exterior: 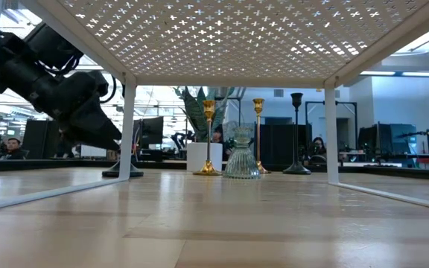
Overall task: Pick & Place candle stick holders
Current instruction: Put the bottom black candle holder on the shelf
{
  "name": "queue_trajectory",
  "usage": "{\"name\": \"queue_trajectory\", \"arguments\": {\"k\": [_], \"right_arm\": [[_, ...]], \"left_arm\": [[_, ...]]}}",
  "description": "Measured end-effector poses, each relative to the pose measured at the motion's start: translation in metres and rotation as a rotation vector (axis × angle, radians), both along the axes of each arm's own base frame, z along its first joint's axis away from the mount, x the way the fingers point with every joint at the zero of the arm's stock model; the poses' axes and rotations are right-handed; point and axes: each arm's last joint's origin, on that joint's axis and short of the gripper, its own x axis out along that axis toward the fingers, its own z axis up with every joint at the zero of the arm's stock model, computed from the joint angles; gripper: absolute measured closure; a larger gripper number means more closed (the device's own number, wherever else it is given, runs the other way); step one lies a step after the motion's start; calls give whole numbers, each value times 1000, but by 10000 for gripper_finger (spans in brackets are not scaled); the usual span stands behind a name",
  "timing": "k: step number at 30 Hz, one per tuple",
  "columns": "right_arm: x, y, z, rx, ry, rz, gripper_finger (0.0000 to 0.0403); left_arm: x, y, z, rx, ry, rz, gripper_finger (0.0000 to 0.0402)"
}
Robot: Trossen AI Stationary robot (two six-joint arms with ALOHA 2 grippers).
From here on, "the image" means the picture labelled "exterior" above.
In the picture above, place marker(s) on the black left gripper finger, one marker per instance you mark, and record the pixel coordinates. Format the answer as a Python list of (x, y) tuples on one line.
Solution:
[(95, 143), (97, 126)]

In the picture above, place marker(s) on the short gold candlestick holder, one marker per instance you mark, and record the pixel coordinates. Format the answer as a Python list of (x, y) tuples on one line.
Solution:
[(209, 111)]

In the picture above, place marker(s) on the ribbed glass candle holder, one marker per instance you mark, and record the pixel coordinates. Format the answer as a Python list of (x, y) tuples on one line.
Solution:
[(242, 164)]

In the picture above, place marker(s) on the tall gold candlestick holder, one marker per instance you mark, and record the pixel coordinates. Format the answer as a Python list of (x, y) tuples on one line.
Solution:
[(258, 106)]

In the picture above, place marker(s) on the tall black candlestick holder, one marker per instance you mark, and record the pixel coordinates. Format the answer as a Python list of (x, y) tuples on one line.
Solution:
[(296, 169)]

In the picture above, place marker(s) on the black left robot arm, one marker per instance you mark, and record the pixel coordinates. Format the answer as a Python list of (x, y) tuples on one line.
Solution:
[(24, 70)]

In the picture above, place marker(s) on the white cabinet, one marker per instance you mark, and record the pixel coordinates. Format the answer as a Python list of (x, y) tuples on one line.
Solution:
[(93, 150)]

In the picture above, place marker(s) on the black computer monitor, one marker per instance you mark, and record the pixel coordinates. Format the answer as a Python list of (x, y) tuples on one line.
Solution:
[(151, 130)]

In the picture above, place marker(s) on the black partition panel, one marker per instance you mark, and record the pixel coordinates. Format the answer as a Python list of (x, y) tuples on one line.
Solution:
[(35, 139), (274, 145)]

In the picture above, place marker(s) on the person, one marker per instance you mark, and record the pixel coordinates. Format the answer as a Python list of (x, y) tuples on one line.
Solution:
[(13, 143), (318, 143), (218, 138)]

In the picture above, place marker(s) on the artificial plant in white pot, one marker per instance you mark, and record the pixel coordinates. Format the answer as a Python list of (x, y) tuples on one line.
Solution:
[(196, 156)]

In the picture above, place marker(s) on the white perforated metal shelf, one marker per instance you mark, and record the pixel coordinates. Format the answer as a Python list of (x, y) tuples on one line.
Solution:
[(218, 37)]

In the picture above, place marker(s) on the black gantry frame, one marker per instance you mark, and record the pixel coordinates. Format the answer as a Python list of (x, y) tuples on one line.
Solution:
[(348, 102)]

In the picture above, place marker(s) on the black aluminium table frame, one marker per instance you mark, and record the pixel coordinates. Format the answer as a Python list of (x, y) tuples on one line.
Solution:
[(386, 172)]

